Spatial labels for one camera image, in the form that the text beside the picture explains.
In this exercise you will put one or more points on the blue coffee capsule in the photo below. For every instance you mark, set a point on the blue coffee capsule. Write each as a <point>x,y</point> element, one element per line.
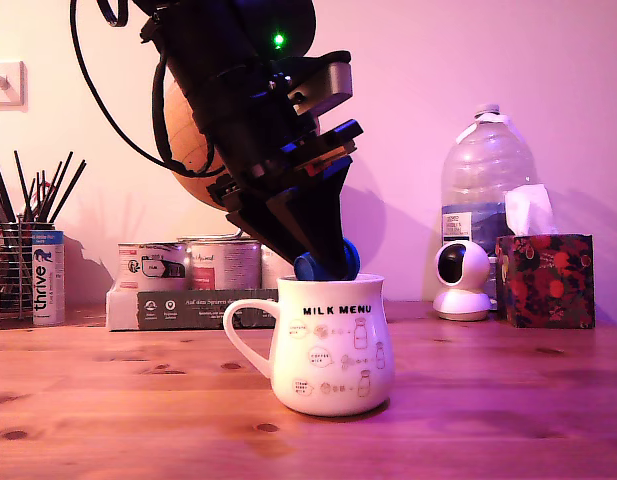
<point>304,267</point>

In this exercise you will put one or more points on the cork globe on metal stand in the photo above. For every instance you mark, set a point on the cork globe on metal stand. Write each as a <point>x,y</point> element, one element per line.
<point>185,127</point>

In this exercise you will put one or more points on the white milk menu mug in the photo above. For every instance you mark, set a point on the white milk menu mug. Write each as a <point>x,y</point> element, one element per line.
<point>333,350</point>

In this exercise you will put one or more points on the large clear water bottle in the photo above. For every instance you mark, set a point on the large clear water bottle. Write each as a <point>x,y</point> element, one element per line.
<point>483,170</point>

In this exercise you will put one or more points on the black reed stick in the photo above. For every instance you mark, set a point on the black reed stick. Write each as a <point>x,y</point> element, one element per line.
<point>48,190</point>
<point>57,186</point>
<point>22,185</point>
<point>68,191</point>
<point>0,190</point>

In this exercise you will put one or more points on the white tissue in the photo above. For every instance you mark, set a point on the white tissue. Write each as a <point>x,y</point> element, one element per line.
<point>528,210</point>

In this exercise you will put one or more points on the white thrive tube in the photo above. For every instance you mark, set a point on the white thrive tube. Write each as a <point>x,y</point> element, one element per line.
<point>47,280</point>

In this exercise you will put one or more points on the floral tissue box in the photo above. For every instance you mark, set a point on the floral tissue box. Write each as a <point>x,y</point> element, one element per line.
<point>548,285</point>

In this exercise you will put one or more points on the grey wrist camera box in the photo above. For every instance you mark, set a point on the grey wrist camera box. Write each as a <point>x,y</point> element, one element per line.
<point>333,80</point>

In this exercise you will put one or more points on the small white round camera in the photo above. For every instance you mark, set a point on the small white round camera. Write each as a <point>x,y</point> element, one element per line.
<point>463,290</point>

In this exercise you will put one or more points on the white wall switch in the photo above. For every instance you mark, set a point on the white wall switch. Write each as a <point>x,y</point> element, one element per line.
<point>5,85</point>

